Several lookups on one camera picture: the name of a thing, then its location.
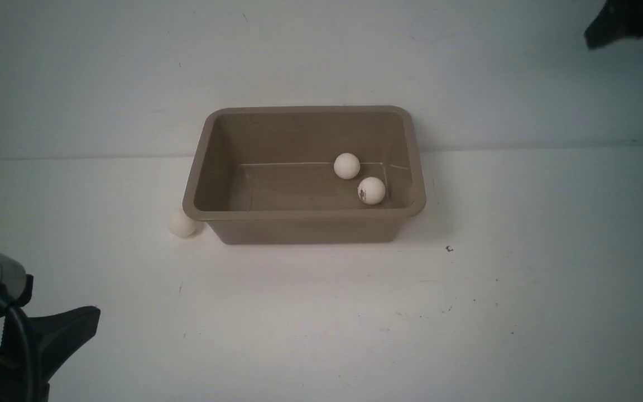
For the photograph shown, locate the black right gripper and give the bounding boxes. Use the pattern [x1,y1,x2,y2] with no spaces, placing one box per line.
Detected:
[584,1,643,49]

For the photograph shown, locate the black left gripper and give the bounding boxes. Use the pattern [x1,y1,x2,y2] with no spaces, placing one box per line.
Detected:
[0,306,100,401]

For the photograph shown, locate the brown plastic bin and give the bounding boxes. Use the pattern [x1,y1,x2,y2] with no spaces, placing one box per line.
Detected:
[182,106,426,245]

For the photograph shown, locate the white ping-pong ball with logo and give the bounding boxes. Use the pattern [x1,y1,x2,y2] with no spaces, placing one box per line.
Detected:
[357,176,386,205]

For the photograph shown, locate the plain white ping-pong ball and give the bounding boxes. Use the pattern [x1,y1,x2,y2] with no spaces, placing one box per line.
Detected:
[333,152,361,180]

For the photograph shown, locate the white ping-pong ball left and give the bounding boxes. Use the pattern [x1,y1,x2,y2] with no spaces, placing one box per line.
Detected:
[168,209,199,238]

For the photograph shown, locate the black left camera cable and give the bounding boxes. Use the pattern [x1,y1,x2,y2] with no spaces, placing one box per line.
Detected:
[0,271,40,402]

